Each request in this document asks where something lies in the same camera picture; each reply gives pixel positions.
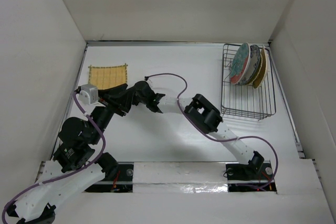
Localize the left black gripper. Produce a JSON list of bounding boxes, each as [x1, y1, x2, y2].
[[89, 83, 136, 143]]

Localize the red teal ceramic plate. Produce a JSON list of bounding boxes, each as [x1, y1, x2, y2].
[[229, 43, 250, 84]]

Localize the blue floral white plate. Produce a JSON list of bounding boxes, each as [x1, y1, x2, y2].
[[238, 45, 261, 85]]

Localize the round bamboo plate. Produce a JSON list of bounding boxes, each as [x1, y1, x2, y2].
[[247, 61, 263, 85]]

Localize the fan-shaped bamboo tray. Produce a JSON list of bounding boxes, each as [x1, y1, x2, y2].
[[253, 46, 269, 89]]

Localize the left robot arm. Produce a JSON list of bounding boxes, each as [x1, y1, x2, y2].
[[2, 81, 164, 223]]

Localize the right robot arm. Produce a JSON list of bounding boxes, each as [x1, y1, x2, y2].
[[132, 81, 265, 178]]

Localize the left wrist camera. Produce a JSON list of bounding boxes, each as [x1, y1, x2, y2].
[[78, 83, 99, 105]]

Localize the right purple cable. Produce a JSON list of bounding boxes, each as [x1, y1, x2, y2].
[[144, 73, 279, 191]]

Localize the purple cable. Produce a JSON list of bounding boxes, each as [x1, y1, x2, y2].
[[0, 90, 108, 224], [144, 73, 279, 191]]

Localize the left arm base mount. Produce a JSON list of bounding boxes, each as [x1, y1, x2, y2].
[[85, 162, 134, 193]]

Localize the black wire dish rack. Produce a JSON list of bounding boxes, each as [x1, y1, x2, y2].
[[220, 44, 276, 120]]

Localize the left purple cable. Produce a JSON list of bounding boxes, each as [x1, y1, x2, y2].
[[0, 90, 108, 224]]

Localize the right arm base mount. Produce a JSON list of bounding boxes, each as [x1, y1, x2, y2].
[[223, 162, 277, 193]]

